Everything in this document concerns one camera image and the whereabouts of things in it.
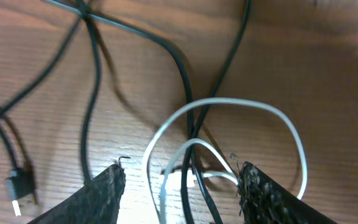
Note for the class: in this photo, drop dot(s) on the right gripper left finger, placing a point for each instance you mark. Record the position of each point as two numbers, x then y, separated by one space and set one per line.
96 202

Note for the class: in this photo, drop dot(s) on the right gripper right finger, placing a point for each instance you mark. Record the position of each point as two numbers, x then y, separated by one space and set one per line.
263 200

